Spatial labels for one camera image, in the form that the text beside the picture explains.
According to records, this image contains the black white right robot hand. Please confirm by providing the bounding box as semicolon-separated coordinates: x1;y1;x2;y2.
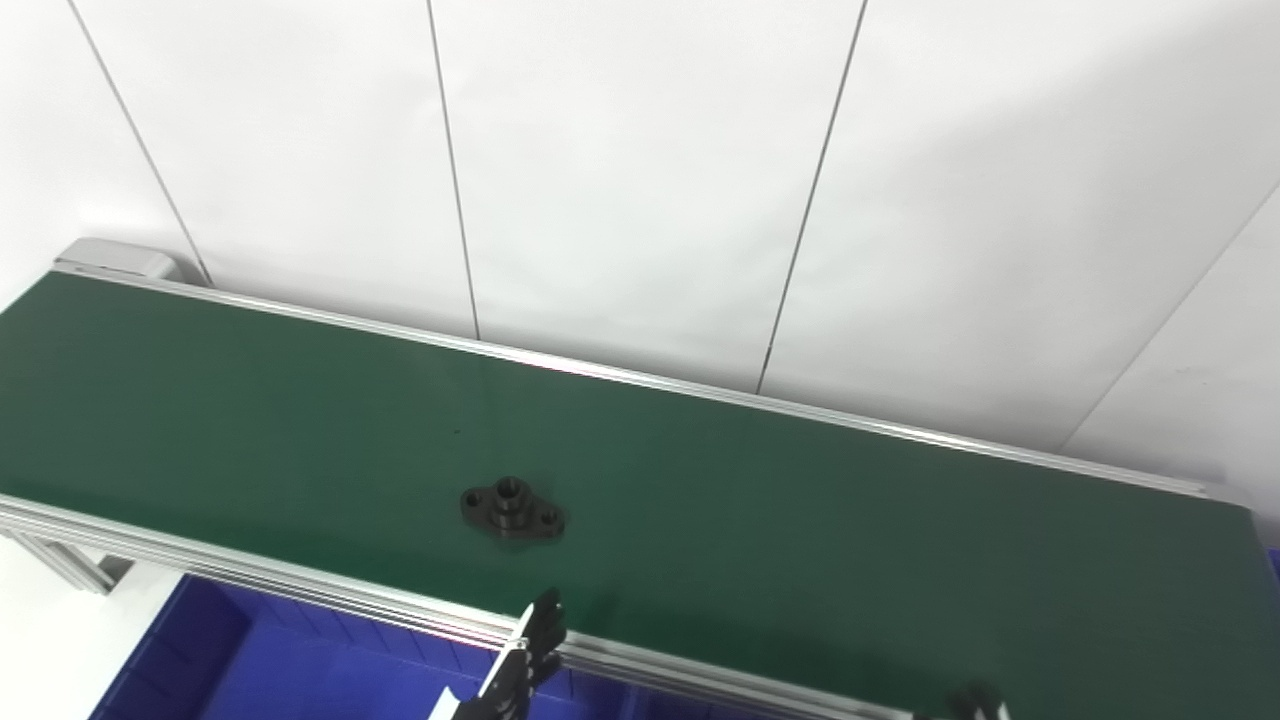
945;684;1004;720

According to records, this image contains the black flanged part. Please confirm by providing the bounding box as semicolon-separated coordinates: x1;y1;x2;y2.
460;477;567;542

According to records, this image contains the green conveyor belt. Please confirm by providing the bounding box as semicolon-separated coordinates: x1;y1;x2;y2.
0;270;1280;720
0;238;1251;720

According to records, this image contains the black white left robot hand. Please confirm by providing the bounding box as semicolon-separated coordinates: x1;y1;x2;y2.
430;588;568;720

